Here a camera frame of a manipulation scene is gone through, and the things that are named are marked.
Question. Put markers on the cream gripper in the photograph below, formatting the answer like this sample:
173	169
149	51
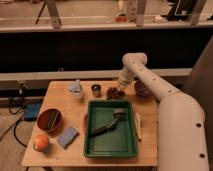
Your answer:
121	87

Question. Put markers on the dark red grape bunch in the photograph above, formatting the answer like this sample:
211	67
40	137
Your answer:
114	93

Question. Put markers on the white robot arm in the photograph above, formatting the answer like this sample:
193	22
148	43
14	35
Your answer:
181	132

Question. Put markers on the green plastic tray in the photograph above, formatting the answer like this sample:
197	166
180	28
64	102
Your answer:
119	143

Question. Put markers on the dark purple bowl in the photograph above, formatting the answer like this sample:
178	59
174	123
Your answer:
142	90

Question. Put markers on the small dark metal cup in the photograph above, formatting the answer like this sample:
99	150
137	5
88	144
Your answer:
96	90

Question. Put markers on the black dish brush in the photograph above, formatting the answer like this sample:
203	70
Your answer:
118	115

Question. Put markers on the cream pen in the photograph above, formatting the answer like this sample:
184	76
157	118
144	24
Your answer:
138	126

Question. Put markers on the blue sponge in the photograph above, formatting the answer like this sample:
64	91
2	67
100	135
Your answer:
67	137

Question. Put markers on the brown wooden bowl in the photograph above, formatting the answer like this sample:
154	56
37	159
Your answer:
50	120

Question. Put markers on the blue box on floor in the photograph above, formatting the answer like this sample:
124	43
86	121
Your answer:
31	111

